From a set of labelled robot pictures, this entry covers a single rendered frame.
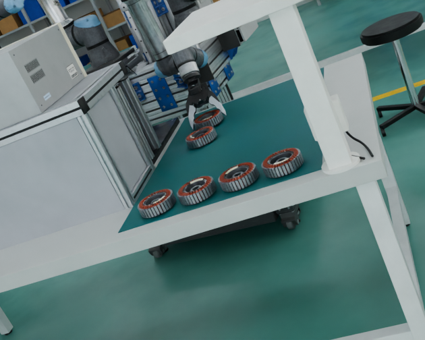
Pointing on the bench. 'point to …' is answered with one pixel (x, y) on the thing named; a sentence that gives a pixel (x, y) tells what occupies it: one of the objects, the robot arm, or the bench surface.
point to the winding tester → (29, 77)
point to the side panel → (118, 146)
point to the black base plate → (166, 129)
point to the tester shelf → (62, 106)
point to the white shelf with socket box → (332, 136)
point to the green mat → (235, 148)
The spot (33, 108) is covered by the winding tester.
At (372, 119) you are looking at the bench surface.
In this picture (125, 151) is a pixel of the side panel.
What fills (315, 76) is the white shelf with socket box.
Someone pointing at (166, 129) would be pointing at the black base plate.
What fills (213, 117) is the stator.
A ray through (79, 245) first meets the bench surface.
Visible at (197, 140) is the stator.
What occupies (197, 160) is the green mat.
